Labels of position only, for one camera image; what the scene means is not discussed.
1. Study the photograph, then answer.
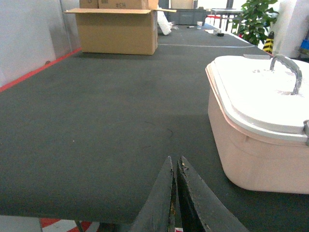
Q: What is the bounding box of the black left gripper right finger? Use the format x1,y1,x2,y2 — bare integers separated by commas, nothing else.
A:
177,156,248,232

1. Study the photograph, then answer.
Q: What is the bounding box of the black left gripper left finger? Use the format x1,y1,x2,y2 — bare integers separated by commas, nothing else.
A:
129,156,176,232

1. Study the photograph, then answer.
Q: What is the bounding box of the pink plastic box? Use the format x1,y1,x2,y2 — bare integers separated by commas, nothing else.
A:
205,65,309,195

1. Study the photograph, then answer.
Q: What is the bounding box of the white box lid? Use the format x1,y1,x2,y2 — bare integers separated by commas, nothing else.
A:
205,56,309,144

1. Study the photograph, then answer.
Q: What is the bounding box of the open cardboard box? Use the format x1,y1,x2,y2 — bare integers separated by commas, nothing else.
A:
65,0,166,55

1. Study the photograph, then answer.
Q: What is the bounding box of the black conveyor belt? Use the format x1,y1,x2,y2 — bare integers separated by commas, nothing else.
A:
0,26,309,232

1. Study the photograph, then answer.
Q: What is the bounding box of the yellow black warning cone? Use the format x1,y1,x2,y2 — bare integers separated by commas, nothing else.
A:
263,31,274,54

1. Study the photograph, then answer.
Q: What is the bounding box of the white paper cup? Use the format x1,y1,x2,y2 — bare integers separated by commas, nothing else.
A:
197,21,203,29

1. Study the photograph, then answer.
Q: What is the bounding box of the white foam roll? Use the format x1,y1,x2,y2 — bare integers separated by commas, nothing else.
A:
157,11,171,35

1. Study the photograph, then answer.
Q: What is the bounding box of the grey plastic crate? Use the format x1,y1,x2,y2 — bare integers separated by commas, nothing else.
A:
158,0,210,26

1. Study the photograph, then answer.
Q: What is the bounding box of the green potted plant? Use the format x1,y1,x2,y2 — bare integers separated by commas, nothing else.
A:
232,0,278,46

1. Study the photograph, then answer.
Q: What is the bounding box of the red metal conveyor frame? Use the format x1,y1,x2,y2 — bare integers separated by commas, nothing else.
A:
0,47,82,92

